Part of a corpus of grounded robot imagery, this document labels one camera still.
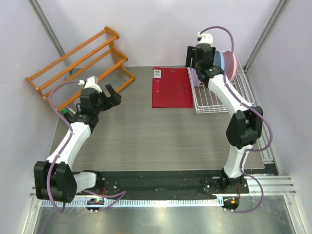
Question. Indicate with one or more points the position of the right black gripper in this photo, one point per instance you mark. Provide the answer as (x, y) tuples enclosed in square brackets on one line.
[(190, 54)]

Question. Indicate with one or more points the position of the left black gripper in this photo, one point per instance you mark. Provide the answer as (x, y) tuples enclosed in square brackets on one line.
[(113, 101)]

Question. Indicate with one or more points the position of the blue plate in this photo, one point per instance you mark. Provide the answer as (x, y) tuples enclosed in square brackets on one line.
[(219, 60)]

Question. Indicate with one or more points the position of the lavender plate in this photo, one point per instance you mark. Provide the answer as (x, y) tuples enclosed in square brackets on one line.
[(194, 77)]

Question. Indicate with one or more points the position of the pink plate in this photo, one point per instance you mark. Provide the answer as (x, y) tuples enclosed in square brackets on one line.
[(230, 66)]

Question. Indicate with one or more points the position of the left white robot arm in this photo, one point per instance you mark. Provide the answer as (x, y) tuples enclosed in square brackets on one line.
[(54, 179)]

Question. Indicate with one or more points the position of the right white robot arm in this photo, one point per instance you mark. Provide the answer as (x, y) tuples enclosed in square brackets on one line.
[(245, 126)]

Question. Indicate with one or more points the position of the orange wooden rack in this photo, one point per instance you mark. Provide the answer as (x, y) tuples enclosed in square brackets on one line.
[(118, 57)]

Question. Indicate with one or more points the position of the red plastic folder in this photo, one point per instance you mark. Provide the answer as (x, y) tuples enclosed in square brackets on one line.
[(171, 88)]

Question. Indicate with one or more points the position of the white pen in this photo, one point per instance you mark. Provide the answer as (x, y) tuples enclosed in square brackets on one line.
[(70, 109)]

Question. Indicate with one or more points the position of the green black marker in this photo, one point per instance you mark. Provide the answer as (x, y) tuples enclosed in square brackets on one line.
[(66, 115)]

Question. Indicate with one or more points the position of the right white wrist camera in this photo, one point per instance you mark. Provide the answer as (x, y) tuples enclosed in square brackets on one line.
[(205, 38)]

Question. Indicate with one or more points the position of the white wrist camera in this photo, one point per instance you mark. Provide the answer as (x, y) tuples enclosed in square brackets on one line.
[(205, 38), (91, 82)]

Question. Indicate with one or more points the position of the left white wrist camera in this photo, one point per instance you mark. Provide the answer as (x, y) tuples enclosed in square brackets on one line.
[(91, 82)]

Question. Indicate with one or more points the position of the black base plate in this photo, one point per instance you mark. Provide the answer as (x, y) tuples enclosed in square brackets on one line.
[(168, 185)]

